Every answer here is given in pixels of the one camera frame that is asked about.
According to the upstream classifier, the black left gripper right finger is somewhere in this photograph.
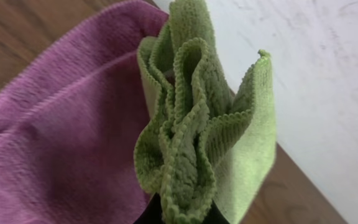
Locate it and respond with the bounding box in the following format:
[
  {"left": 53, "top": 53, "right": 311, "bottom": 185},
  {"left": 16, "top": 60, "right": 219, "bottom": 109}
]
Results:
[{"left": 202, "top": 202, "right": 229, "bottom": 224}]

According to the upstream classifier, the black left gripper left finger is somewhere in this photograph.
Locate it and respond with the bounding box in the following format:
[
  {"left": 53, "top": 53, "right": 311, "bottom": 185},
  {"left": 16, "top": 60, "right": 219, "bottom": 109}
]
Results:
[{"left": 134, "top": 194, "right": 163, "bottom": 224}]

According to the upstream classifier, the green microfiber cloth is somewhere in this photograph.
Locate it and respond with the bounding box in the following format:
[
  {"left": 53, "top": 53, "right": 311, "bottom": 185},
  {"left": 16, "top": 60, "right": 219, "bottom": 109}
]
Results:
[{"left": 134, "top": 0, "right": 276, "bottom": 223}]

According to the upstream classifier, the purple folded microfiber cloth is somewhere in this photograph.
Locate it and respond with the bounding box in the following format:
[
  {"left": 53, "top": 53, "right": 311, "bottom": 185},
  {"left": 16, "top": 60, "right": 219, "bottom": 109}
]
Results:
[{"left": 0, "top": 1, "right": 167, "bottom": 223}]

